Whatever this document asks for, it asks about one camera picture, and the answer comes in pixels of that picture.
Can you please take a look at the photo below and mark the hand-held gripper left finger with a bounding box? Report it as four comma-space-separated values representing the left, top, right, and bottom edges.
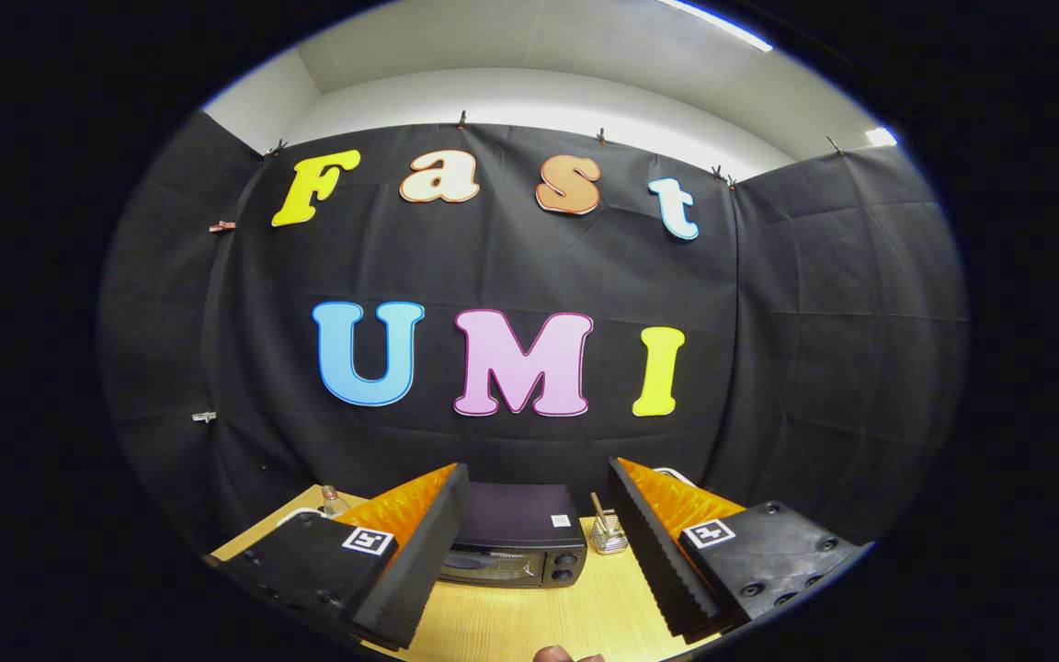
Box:
208, 462, 471, 652

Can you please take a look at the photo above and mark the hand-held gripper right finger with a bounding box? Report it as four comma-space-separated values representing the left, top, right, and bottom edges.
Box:
608, 457, 871, 643

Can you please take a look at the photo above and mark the black toaster oven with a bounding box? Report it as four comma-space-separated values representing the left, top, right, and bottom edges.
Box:
438, 483, 588, 589

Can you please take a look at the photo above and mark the black backdrop cloth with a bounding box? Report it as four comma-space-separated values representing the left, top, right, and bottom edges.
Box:
97, 110, 970, 557

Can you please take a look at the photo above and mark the row of black cloth clips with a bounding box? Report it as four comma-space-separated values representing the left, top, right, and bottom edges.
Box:
268, 108, 848, 192

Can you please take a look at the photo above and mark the wire utensil holder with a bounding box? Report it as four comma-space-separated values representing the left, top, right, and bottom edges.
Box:
590, 515, 630, 555

